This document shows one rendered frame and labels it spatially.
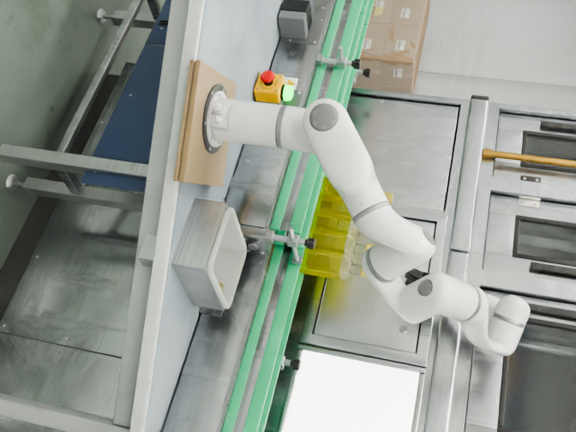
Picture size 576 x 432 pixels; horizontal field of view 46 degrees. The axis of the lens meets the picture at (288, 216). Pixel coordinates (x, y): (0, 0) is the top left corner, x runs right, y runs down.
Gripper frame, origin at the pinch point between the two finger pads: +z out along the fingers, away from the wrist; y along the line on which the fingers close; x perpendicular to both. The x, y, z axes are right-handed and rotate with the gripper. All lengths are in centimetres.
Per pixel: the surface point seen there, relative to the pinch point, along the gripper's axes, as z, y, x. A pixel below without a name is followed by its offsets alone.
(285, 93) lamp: 50, 20, -27
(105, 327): 75, -15, 44
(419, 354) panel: -8.2, -11.8, 13.7
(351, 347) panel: 8.3, -11.8, 19.7
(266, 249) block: 35.1, 10.1, 12.6
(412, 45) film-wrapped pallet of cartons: 115, -238, -302
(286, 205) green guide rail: 35.2, 13.5, 0.6
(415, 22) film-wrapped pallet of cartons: 122, -237, -326
